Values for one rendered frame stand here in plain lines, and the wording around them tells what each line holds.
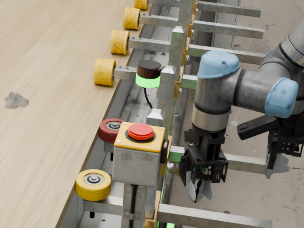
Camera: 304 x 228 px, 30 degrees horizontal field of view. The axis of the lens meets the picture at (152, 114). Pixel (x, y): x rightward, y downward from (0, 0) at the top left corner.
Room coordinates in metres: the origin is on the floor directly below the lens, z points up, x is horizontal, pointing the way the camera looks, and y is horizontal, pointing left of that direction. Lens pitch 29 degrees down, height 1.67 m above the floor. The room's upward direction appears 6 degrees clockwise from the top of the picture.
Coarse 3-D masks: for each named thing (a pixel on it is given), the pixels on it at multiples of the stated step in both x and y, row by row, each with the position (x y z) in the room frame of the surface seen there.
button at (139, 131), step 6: (132, 126) 0.75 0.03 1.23; (138, 126) 0.75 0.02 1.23; (144, 126) 0.75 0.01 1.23; (150, 126) 0.75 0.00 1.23; (132, 132) 0.73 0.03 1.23; (138, 132) 0.73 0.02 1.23; (144, 132) 0.74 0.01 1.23; (150, 132) 0.74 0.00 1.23; (138, 138) 0.72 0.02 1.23; (144, 138) 0.73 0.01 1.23
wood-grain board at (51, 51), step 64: (0, 0) 2.23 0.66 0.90; (64, 0) 2.31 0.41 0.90; (128, 0) 2.40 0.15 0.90; (0, 64) 1.62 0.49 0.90; (64, 64) 1.67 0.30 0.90; (128, 64) 1.77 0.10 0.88; (0, 128) 1.24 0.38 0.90; (64, 128) 1.27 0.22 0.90; (0, 192) 0.98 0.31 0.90; (64, 192) 1.00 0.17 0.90
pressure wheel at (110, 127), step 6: (108, 120) 1.33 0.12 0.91; (114, 120) 1.33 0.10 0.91; (120, 120) 1.33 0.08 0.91; (102, 126) 1.29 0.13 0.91; (108, 126) 1.30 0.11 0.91; (114, 126) 1.30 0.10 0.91; (102, 132) 1.28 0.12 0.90; (108, 132) 1.27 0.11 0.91; (114, 132) 1.27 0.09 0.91; (102, 138) 1.28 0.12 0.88; (108, 138) 1.27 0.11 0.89; (114, 138) 1.26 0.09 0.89
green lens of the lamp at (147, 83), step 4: (136, 76) 1.25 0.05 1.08; (136, 80) 1.25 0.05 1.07; (140, 80) 1.23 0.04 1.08; (144, 80) 1.23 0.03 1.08; (148, 80) 1.23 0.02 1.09; (152, 80) 1.23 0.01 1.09; (156, 80) 1.23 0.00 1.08; (140, 84) 1.23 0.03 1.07; (144, 84) 1.23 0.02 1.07; (148, 84) 1.23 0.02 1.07; (152, 84) 1.23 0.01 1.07; (156, 84) 1.24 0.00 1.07
